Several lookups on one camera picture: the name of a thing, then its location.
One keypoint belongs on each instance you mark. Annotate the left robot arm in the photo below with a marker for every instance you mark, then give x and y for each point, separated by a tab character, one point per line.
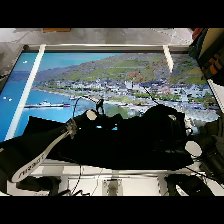
36	156

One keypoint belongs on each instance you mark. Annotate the black garment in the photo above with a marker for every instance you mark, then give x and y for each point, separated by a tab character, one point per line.
133	146

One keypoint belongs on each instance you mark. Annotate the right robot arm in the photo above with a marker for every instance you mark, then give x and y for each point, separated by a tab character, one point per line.
210	156

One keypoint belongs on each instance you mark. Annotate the silver frame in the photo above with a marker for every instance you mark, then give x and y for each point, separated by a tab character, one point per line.
133	181

